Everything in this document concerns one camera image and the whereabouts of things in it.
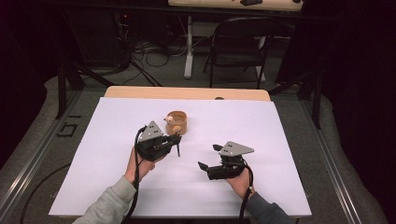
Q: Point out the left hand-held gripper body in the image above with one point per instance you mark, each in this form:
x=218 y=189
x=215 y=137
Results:
x=152 y=143

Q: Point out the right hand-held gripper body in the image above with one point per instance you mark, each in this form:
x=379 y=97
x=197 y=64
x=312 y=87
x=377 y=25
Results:
x=232 y=161

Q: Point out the tan brush holder with bear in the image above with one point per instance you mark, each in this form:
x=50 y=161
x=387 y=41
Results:
x=179 y=119

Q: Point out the person's right hand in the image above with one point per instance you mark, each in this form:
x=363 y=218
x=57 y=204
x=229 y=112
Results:
x=241 y=185

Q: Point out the person's left hand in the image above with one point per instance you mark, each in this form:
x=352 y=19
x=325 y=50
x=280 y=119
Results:
x=141 y=168

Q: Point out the white board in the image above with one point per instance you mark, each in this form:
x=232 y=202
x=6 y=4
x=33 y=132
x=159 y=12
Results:
x=202 y=193

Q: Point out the wooden table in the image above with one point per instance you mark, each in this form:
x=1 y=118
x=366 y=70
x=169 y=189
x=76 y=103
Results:
x=186 y=92

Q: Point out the white desk leg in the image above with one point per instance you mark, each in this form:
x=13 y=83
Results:
x=188 y=53

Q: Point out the black metal stand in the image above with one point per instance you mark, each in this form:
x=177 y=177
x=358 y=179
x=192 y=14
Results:
x=67 y=81
x=316 y=99

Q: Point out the black folding chair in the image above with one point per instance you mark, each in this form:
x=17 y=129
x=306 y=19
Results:
x=239 y=43

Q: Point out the light wooden desk top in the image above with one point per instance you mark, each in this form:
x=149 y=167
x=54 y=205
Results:
x=233 y=4

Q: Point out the dark object on desk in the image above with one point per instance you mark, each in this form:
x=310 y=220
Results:
x=250 y=2

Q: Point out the aluminium rail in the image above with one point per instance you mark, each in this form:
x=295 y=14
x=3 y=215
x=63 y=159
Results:
x=34 y=161
x=330 y=168

